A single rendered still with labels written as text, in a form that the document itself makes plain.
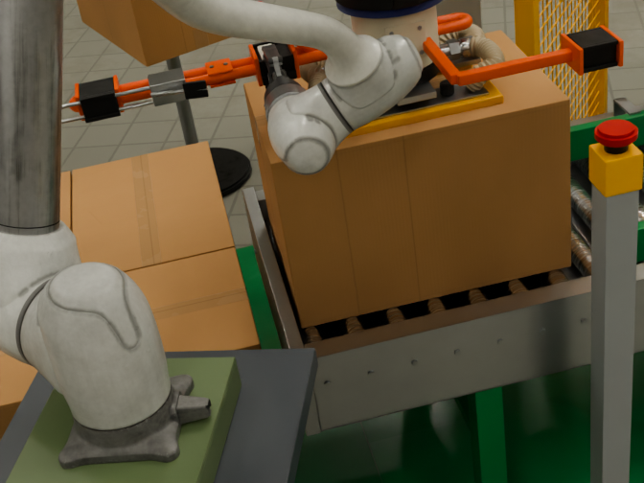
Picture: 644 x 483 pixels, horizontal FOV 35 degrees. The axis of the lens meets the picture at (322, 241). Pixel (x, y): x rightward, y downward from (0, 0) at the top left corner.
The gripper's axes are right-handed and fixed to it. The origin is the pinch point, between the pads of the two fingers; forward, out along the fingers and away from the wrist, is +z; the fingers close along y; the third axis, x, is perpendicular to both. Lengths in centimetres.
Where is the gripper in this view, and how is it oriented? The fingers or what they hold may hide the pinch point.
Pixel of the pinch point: (268, 62)
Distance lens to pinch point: 207.7
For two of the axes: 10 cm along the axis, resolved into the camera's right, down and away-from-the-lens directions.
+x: 9.7, -2.3, 1.0
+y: 1.4, 8.2, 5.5
